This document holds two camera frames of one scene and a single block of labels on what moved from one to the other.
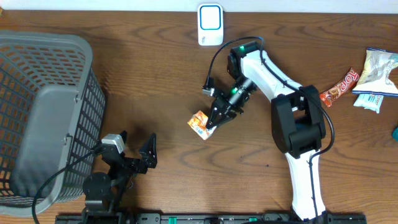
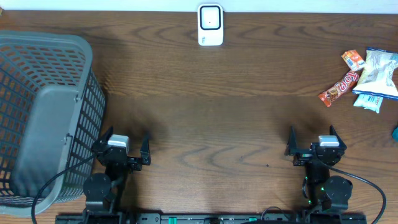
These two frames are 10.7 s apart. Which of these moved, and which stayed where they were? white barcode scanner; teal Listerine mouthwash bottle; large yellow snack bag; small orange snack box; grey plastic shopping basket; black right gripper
Moved: small orange snack box; black right gripper
Stayed: white barcode scanner; teal Listerine mouthwash bottle; large yellow snack bag; grey plastic shopping basket
